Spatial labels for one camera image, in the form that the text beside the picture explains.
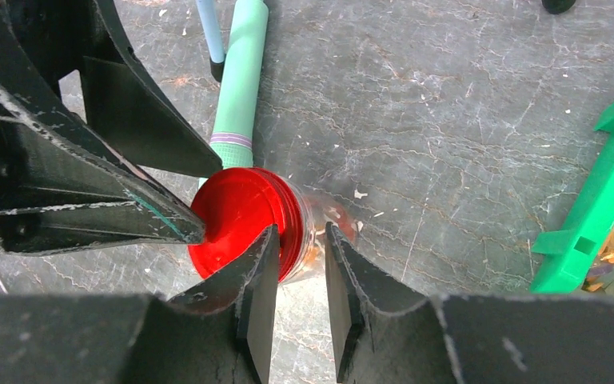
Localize mint green tube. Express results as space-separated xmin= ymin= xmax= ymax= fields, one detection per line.
xmin=209 ymin=0 xmax=269 ymax=170

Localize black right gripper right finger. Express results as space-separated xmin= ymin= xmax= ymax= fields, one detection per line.
xmin=325 ymin=224 xmax=614 ymax=383

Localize red jar lid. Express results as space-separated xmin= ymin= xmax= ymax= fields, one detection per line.
xmin=188 ymin=167 xmax=308 ymax=282

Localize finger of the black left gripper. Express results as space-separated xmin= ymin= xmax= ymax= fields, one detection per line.
xmin=0 ymin=71 xmax=205 ymax=256
xmin=80 ymin=1 xmax=221 ymax=177

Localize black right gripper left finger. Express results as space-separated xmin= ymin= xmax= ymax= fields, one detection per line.
xmin=0 ymin=226 xmax=279 ymax=383

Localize clear plastic jar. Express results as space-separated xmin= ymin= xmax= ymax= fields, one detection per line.
xmin=281 ymin=182 xmax=360 ymax=284

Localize light blue tripod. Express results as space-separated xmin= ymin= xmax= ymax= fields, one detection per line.
xmin=196 ymin=0 xmax=226 ymax=82

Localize green plastic candy bin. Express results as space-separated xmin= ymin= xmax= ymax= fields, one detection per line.
xmin=530 ymin=103 xmax=614 ymax=294

